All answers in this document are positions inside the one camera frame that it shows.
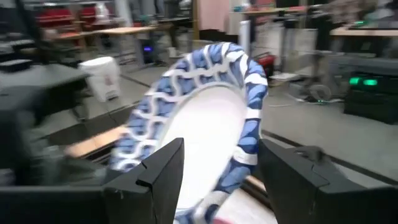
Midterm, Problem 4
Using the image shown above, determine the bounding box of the white column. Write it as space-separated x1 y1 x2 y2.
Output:
239 20 251 55

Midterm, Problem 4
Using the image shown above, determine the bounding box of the black table edge clamp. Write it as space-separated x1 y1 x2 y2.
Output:
294 146 326 162

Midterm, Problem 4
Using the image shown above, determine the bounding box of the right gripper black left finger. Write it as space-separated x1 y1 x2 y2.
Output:
0 138 185 224

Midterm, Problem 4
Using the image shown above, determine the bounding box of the black equipment with green lights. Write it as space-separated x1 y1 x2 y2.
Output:
343 73 398 125

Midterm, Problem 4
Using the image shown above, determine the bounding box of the wooden top table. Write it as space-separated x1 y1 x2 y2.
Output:
93 26 162 68

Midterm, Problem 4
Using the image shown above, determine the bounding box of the blue white patterned bowl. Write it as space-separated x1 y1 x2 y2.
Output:
108 42 269 224

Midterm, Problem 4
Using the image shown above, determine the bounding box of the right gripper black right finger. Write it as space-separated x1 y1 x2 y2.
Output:
257 139 398 224

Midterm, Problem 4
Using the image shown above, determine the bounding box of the computer tower with blue light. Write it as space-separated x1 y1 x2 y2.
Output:
141 43 155 65

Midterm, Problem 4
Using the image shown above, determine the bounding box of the pink partition panel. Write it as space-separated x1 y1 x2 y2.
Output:
198 0 231 32

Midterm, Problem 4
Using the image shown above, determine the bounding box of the light wooden desk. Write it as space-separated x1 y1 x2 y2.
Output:
329 26 398 37

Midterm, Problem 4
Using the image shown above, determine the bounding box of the red tool cart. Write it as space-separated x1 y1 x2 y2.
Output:
256 52 277 78

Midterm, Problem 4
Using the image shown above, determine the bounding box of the white trash bin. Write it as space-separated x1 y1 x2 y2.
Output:
78 56 121 103

